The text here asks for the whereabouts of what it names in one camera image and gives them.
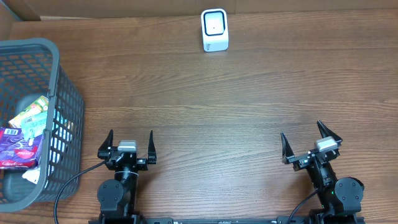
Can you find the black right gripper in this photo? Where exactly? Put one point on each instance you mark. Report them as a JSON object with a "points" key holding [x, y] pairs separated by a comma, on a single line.
{"points": [[301, 160]]}

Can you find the yellow green snack packet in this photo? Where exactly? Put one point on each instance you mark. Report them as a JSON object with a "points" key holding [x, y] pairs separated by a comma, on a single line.
{"points": [[37, 106]]}

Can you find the white packet in basket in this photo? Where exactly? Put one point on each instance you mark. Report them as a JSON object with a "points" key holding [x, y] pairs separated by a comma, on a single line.
{"points": [[32, 175]]}

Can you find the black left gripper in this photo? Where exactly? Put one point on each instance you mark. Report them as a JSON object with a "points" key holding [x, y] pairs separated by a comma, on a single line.
{"points": [[150, 160]]}

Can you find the white barcode scanner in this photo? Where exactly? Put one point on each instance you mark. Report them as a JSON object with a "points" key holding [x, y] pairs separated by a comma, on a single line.
{"points": [[214, 27]]}

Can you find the purple sanitary pad pack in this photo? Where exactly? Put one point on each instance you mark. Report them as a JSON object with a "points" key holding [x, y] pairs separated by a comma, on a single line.
{"points": [[18, 153]]}

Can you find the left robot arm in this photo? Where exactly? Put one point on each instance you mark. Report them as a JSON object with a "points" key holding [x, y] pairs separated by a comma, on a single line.
{"points": [[117, 196]]}

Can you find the mint green wipes packet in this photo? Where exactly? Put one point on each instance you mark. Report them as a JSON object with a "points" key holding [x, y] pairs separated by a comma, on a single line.
{"points": [[34, 126]]}

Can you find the grey plastic mesh basket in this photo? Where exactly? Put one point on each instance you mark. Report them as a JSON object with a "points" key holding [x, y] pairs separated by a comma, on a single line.
{"points": [[31, 68]]}

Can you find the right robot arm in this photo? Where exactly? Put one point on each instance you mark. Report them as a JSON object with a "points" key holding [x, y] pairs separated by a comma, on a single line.
{"points": [[340, 198]]}

